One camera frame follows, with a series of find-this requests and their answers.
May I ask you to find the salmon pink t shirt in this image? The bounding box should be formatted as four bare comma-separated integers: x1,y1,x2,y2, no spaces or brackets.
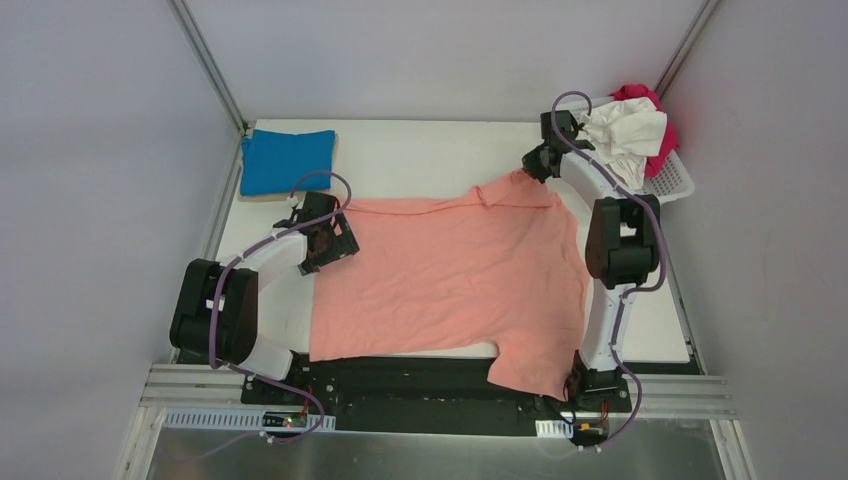
308,171,589,400

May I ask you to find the white plastic basket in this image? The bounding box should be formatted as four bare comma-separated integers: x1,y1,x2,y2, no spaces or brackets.
572,97,694,203

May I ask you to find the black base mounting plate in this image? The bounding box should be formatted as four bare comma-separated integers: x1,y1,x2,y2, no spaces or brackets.
240,355,642,437

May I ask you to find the right electronics board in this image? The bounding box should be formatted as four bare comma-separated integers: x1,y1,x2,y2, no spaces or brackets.
571,412,609,447

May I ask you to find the left electronics board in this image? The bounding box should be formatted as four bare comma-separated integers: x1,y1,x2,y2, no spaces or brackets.
262,411,308,430

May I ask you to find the crumpled white t shirt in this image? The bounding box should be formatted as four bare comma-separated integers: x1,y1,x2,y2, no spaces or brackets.
577,97,668,190

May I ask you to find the aluminium frame rail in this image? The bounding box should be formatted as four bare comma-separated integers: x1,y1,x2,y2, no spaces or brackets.
167,0,249,136

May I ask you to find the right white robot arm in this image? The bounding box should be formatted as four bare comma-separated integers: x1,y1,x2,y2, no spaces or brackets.
522,110,664,402

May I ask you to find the magenta red t shirt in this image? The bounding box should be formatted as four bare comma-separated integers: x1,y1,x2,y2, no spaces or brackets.
611,84,678,178

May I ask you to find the electronics board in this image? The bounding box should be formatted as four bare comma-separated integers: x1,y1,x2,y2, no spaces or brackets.
571,412,609,447
262,411,308,430

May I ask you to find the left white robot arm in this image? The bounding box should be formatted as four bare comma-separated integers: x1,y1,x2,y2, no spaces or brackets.
169,192,359,380

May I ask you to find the folded blue t shirt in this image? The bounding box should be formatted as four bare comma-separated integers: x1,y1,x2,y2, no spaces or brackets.
239,129,337,197

